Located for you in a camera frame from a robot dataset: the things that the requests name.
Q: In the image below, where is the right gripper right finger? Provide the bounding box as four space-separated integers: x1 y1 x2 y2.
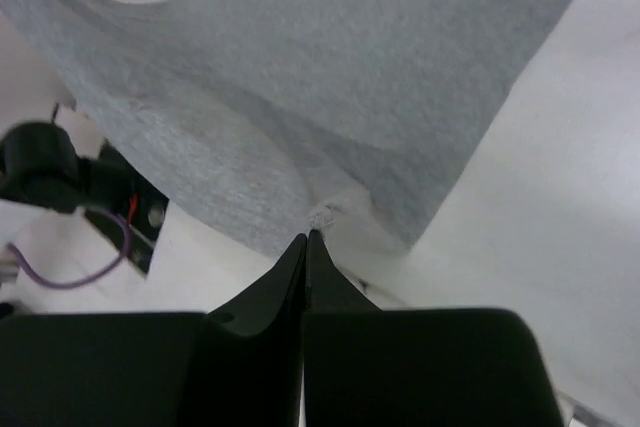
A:
303 231 563 426

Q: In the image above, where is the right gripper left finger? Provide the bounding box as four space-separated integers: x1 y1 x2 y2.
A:
1 235 306 426

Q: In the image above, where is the grey tank top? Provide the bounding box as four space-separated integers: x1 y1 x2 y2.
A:
1 0 572 255

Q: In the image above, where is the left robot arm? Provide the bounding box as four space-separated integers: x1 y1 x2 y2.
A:
1 121 134 214

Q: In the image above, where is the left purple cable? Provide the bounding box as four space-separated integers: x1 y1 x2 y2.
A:
4 206 135 291

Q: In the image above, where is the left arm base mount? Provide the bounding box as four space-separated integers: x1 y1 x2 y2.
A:
49 101 174 278

